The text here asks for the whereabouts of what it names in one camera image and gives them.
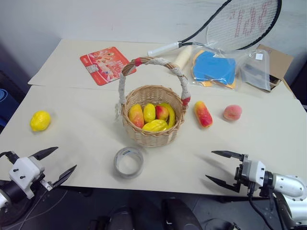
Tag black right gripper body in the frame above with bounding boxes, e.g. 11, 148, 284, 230
234, 154, 250, 193

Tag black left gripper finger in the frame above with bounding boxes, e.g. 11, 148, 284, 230
52, 164, 78, 188
29, 146, 59, 161

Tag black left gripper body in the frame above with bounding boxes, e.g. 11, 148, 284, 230
28, 156, 54, 192

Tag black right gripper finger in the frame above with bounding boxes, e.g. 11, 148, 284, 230
205, 174, 241, 194
211, 150, 244, 162

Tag red apple in basket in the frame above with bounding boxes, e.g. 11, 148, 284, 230
155, 105, 169, 121

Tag large yellow lemon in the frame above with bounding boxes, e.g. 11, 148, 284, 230
29, 110, 52, 132

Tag pink orange peach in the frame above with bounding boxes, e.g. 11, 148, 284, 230
223, 104, 243, 122

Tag red yellow mango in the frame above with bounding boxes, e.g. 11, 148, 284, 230
193, 100, 214, 128
128, 103, 145, 128

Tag clear tape roll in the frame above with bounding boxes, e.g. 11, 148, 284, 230
113, 147, 145, 179

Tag blue object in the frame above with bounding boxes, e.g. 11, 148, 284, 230
0, 88, 20, 128

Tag yellow banana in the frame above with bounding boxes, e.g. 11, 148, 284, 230
159, 103, 177, 128

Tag yellow starfruit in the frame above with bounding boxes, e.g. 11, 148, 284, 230
142, 119, 169, 133

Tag blue sponges in plastic bag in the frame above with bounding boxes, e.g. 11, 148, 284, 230
190, 41, 243, 92

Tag clear bag with dark contents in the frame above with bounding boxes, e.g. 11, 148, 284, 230
239, 49, 272, 92

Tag blue orange paddle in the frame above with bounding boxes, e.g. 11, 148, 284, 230
191, 49, 237, 90

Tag small yellow lemon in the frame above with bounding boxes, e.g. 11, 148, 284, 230
143, 103, 156, 123

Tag brown cardboard box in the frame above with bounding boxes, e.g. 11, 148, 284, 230
256, 44, 295, 93

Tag red snack packet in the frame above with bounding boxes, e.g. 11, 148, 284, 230
79, 46, 137, 86

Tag black tennis racket white grip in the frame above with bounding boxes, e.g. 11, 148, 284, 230
147, 0, 283, 57

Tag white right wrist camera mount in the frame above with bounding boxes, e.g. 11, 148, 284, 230
241, 160, 267, 190

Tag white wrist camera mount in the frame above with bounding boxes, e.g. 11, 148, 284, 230
241, 160, 267, 190
8, 156, 46, 200

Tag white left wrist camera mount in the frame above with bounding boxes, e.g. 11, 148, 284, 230
8, 156, 46, 200

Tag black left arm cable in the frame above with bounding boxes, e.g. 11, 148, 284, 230
0, 151, 20, 166

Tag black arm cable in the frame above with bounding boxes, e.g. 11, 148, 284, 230
0, 151, 20, 166
248, 186, 290, 230

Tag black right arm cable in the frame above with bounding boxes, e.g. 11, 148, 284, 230
248, 186, 290, 230

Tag wicker basket with handle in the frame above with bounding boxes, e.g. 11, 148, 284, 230
114, 56, 192, 149

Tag cream cylindrical handle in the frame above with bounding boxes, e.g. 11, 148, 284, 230
173, 45, 193, 69

